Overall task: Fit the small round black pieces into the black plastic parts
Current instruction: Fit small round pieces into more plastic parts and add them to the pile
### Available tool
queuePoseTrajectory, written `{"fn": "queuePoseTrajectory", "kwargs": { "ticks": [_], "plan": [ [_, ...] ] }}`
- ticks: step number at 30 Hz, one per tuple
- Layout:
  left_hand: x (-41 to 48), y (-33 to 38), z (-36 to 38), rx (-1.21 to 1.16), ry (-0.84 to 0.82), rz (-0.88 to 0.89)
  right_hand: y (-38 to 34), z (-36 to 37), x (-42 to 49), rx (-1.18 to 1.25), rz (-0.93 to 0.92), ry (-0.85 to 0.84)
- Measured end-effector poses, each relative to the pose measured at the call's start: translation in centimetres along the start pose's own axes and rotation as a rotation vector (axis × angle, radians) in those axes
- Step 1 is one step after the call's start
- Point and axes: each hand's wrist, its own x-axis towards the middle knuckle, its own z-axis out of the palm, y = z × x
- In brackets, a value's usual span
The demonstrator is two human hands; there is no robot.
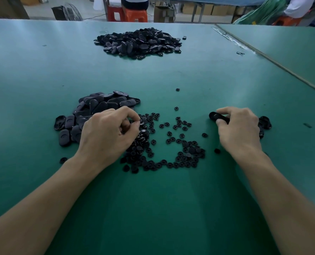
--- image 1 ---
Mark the person's right hand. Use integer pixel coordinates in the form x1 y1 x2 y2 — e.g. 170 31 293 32
216 107 265 167

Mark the person's left hand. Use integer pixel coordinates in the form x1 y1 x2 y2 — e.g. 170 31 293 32
75 106 142 171

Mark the pile of small black buttons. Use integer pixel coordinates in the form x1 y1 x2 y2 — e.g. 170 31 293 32
119 111 222 174

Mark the person's right forearm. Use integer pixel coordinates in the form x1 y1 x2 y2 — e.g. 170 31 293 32
237 152 315 255

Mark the green striped bag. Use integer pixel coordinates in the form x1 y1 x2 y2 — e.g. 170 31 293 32
233 0 288 26

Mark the small open cardboard box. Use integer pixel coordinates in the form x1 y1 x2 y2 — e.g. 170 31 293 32
154 5 176 23

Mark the person's left forearm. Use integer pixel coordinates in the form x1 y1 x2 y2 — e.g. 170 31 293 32
0 155 102 255

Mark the large brown cardboard box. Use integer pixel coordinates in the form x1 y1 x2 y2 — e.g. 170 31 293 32
0 0 30 19

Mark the grey floor fan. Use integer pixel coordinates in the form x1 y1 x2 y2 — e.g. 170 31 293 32
51 4 84 21

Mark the long blue work table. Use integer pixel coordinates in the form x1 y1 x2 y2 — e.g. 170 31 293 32
163 0 270 7

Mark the pile of black oval shells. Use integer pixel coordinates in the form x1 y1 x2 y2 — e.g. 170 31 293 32
258 115 272 139

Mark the red plastic stool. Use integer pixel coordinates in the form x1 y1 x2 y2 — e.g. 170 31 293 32
273 16 303 27
123 9 148 23
107 5 125 22

